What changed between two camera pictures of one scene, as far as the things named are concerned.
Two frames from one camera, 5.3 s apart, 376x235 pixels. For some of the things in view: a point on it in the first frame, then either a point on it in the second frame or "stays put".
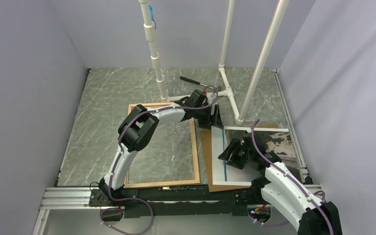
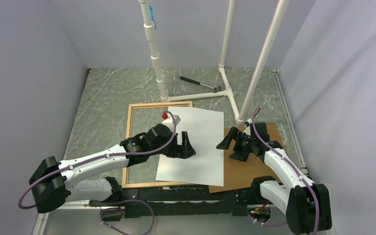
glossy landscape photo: x=279 y=141 -> x=204 y=130
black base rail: x=203 y=201 stays put
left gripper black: x=206 y=124 -> x=183 y=151
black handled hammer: x=217 y=87 stays put
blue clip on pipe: x=152 y=15 stays put
